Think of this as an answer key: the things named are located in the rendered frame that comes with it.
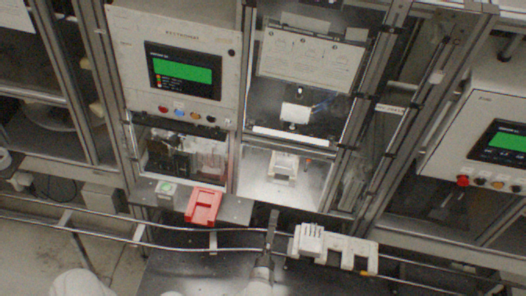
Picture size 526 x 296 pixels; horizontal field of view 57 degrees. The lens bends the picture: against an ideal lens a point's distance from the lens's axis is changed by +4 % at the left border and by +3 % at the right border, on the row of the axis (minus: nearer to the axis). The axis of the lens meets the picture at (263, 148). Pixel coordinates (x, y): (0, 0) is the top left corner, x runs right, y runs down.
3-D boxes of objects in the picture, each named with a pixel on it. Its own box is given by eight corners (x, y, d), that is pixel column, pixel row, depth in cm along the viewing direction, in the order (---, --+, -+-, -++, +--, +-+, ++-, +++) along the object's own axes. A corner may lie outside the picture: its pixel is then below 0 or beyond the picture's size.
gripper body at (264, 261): (272, 278, 174) (276, 254, 180) (274, 268, 167) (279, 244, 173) (252, 273, 175) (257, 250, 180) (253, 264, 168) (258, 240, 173)
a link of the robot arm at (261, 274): (274, 283, 164) (277, 268, 167) (248, 278, 164) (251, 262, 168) (272, 294, 171) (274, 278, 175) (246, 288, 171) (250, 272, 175)
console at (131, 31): (124, 114, 177) (99, 10, 141) (149, 63, 195) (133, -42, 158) (234, 137, 176) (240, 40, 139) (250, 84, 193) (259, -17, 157)
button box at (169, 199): (156, 206, 207) (154, 191, 198) (162, 191, 212) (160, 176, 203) (174, 209, 207) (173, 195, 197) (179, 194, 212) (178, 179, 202)
